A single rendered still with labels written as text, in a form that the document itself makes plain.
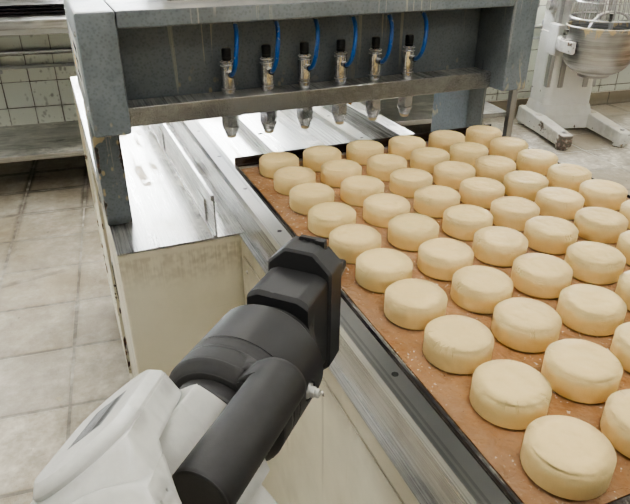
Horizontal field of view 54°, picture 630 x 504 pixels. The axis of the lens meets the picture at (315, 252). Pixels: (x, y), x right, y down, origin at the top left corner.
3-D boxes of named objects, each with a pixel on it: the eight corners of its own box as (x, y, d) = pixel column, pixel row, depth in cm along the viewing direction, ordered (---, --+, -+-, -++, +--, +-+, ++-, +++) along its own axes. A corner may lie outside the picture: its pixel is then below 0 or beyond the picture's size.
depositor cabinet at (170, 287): (111, 298, 235) (69, 76, 195) (286, 263, 259) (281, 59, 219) (177, 597, 132) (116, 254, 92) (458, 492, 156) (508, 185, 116)
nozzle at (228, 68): (221, 135, 97) (212, 15, 88) (238, 133, 98) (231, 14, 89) (231, 146, 92) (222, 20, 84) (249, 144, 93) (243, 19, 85)
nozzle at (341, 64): (328, 122, 103) (329, 9, 95) (344, 120, 104) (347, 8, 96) (343, 132, 98) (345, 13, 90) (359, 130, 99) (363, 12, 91)
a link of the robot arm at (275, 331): (363, 374, 53) (309, 476, 43) (264, 347, 56) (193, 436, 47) (370, 246, 47) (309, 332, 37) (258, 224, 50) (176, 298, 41)
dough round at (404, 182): (413, 179, 76) (415, 164, 75) (440, 193, 72) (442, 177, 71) (380, 187, 73) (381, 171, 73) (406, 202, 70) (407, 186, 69)
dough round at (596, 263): (571, 284, 54) (575, 265, 53) (556, 257, 59) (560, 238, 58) (629, 287, 54) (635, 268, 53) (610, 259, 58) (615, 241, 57)
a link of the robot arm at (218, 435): (259, 469, 46) (171, 608, 36) (165, 360, 44) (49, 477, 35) (371, 426, 39) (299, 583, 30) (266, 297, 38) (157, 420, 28)
